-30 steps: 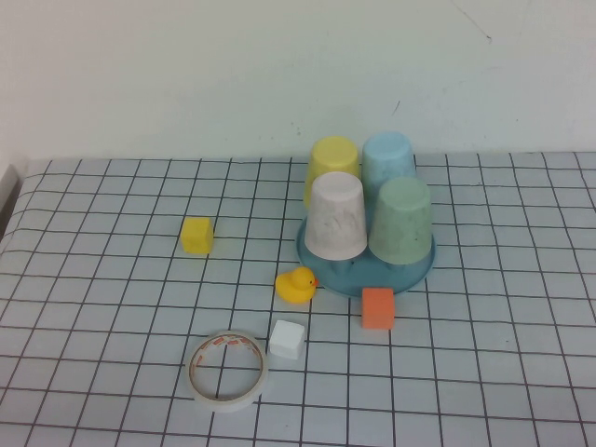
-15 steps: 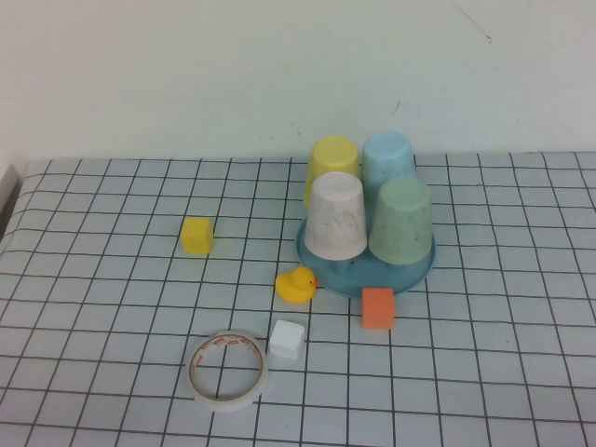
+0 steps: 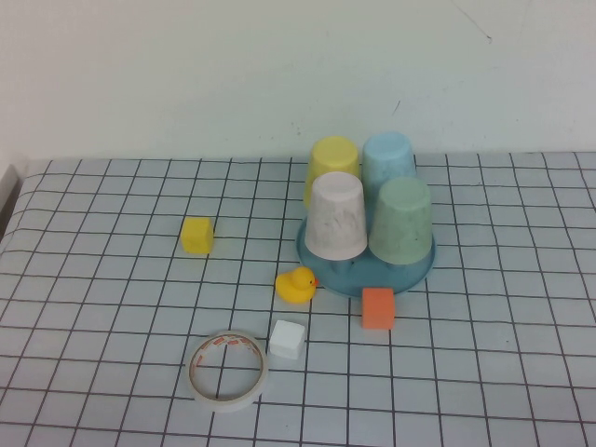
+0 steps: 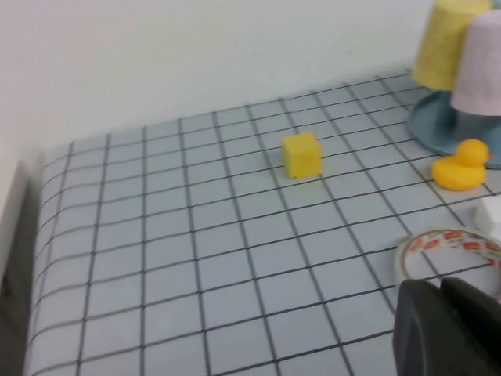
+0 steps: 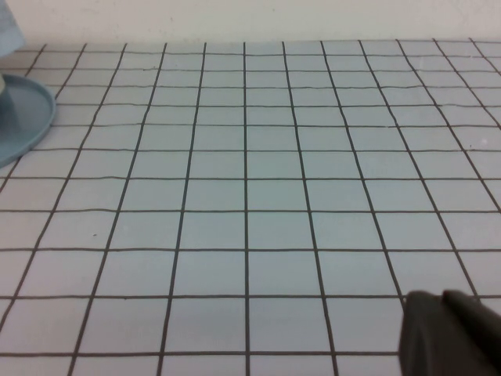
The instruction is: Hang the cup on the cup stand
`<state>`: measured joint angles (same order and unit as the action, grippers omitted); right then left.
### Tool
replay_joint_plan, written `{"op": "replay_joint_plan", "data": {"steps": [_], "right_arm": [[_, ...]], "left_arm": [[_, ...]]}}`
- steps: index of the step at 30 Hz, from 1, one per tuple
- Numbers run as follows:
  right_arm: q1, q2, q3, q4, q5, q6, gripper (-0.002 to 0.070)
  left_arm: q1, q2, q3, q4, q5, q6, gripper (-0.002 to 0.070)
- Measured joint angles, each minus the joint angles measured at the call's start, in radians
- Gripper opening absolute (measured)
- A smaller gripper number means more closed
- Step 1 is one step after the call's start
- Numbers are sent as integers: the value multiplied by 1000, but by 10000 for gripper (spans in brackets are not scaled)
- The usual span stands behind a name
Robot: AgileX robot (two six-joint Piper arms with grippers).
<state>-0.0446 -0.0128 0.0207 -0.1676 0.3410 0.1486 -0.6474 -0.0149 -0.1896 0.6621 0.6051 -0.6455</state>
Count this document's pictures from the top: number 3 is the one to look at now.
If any green plastic cup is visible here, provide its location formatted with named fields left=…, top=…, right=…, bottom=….
left=367, top=175, right=432, bottom=265

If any pale pink plastic cup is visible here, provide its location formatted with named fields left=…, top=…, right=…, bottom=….
left=305, top=170, right=368, bottom=261

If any yellow plastic cup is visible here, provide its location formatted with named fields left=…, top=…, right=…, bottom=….
left=303, top=135, right=362, bottom=209

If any blue cup stand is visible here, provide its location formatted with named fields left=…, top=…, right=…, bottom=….
left=295, top=211, right=440, bottom=297

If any light blue plastic cup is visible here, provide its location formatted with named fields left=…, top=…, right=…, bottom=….
left=361, top=131, right=417, bottom=206

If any yellow rubber duck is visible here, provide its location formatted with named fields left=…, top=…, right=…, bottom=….
left=275, top=266, right=320, bottom=306

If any yellow cube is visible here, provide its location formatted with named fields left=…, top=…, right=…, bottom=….
left=180, top=216, right=215, bottom=255

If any white cube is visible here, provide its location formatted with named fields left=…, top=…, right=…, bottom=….
left=268, top=319, right=306, bottom=360

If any orange cube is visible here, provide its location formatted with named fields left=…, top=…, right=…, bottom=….
left=361, top=287, right=397, bottom=332

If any white tape roll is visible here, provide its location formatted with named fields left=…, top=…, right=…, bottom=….
left=187, top=330, right=270, bottom=413

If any grey checkered tablecloth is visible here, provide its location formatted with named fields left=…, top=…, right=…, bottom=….
left=0, top=151, right=596, bottom=447

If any grey table side rail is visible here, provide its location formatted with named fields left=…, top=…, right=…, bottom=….
left=0, top=165, right=22, bottom=234

